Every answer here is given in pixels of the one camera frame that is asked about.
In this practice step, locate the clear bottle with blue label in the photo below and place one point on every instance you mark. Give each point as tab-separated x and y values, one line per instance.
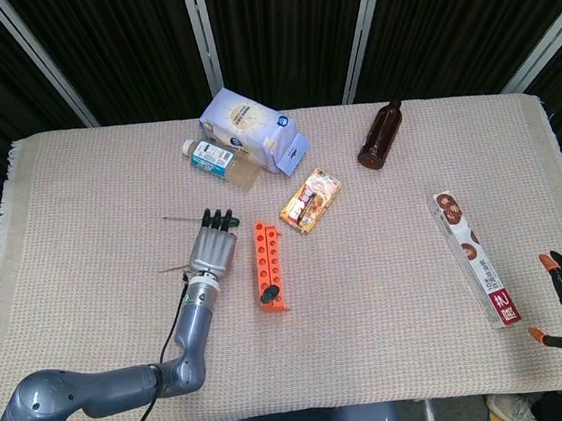
210	157

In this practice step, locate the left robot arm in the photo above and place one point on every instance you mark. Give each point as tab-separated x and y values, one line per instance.
193	330

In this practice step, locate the yellow curry box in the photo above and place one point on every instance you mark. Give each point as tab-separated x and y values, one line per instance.
310	200

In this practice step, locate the orange test tube rack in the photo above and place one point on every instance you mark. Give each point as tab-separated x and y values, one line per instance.
261	253

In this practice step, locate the lavender soft package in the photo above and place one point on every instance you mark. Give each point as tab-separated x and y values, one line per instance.
246	118

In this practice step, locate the white metal frame post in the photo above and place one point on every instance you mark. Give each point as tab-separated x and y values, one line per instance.
200	28
546	51
362	31
43	64

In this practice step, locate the white shoe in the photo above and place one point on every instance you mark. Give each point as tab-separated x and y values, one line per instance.
508	410

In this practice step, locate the brown glass bottle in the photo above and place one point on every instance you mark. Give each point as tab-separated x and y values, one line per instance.
378	135

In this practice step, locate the long white cookie box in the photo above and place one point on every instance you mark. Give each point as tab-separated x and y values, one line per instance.
472	261

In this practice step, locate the green black striped screwdriver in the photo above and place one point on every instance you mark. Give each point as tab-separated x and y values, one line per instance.
235	220

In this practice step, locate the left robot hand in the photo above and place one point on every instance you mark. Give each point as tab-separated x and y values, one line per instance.
212	253

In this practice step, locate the beige woven table cloth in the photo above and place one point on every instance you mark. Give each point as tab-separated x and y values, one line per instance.
372	311

